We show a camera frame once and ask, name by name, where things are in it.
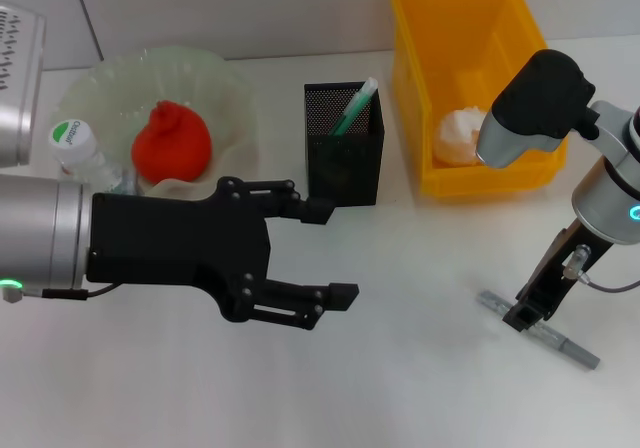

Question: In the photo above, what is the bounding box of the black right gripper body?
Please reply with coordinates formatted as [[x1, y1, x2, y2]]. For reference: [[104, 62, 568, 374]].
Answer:
[[514, 217, 614, 315]]

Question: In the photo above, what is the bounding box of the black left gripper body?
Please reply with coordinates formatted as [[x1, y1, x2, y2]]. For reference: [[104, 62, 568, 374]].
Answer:
[[85, 176, 274, 324]]

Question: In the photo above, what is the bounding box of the grey marker pen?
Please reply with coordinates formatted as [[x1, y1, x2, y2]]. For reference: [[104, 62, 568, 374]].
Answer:
[[477, 290, 601, 370]]

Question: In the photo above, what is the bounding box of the red-orange fruit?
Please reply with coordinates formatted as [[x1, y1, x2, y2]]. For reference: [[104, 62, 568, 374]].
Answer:
[[130, 100, 214, 185]]

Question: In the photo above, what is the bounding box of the light green pen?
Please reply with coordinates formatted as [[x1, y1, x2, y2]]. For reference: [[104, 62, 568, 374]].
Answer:
[[329, 77, 380, 137]]

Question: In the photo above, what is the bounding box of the clear water bottle green label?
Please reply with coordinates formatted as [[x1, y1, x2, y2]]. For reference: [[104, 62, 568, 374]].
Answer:
[[48, 119, 141, 197]]

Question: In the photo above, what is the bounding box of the white paper ball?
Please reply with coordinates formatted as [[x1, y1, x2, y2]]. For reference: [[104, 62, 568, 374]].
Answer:
[[433, 107, 491, 167]]

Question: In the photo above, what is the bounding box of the black mesh pen holder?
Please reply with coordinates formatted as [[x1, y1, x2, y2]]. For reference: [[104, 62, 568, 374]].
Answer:
[[303, 80, 385, 207]]

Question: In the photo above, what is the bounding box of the translucent green wavy fruit bowl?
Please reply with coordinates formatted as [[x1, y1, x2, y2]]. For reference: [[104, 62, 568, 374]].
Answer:
[[52, 43, 261, 199]]

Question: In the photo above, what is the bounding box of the yellow plastic storage bin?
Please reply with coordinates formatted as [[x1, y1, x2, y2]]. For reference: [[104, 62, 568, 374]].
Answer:
[[389, 0, 571, 198]]

